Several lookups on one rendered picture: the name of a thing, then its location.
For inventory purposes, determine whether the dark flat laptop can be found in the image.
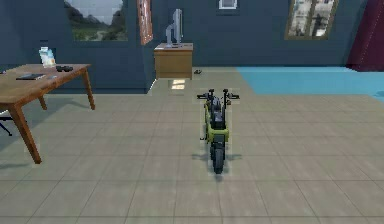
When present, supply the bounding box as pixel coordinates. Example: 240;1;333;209
15;73;47;81

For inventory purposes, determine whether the green and black motorbike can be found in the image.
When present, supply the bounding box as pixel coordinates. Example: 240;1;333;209
196;88;241;175

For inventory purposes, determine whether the light wooden cabinet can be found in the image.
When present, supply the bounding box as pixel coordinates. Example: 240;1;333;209
153;42;194;81

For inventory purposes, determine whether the grey flat television set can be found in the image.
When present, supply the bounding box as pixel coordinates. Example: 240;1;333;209
165;8;184;48

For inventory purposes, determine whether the reddish framed picture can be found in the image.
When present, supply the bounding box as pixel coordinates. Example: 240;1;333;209
136;0;155;46

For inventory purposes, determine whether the small white framed picture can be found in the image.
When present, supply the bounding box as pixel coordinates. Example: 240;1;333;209
218;0;238;10

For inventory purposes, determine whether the wood framed window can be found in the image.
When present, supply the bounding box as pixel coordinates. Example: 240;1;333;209
284;0;340;41

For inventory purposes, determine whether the brown wooden table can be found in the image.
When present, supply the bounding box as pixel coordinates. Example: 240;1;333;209
0;63;96;165

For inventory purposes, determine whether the black chair base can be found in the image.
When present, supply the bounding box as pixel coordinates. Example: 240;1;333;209
0;114;14;137

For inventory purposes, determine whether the dark red curtain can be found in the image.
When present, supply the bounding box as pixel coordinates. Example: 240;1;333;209
345;0;384;73

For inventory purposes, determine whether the landscape picture on wall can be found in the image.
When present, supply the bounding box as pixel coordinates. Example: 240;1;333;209
63;0;129;42

